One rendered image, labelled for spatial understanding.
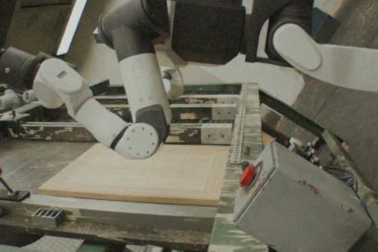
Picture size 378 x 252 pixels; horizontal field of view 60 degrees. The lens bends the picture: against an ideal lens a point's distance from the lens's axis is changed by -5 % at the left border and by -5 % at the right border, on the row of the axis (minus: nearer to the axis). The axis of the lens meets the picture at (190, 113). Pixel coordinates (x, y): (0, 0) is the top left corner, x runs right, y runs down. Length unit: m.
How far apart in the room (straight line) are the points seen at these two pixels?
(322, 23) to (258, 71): 1.17
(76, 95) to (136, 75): 0.14
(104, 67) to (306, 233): 6.84
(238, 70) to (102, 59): 3.23
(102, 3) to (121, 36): 6.29
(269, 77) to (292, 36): 4.10
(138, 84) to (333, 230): 0.48
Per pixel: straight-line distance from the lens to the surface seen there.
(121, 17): 0.79
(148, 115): 0.73
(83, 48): 7.39
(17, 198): 1.03
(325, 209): 0.53
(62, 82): 0.79
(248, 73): 5.00
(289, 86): 5.04
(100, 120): 0.77
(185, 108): 1.79
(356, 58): 0.99
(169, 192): 0.99
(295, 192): 0.51
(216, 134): 1.40
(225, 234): 0.75
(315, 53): 0.93
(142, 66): 0.76
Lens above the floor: 1.05
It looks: 2 degrees up
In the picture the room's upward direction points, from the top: 59 degrees counter-clockwise
